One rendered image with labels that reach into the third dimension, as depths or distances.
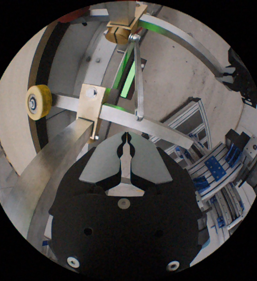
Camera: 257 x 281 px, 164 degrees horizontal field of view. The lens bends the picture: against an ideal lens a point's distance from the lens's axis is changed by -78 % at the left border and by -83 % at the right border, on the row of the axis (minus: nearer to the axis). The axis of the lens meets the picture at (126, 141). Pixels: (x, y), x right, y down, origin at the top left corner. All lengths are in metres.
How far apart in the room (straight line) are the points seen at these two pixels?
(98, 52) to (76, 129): 0.39
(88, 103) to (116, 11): 0.19
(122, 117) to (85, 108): 0.08
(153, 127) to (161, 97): 0.92
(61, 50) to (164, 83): 1.00
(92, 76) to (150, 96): 0.76
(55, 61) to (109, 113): 0.28
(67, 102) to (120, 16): 0.21
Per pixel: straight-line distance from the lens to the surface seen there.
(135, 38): 0.22
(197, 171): 0.71
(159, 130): 0.21
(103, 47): 0.49
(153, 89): 1.07
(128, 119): 0.19
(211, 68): 0.31
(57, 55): 0.37
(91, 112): 0.19
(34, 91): 0.23
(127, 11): 0.19
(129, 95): 0.33
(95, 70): 0.45
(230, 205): 0.79
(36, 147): 0.35
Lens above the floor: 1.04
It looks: 58 degrees down
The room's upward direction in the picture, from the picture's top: 179 degrees counter-clockwise
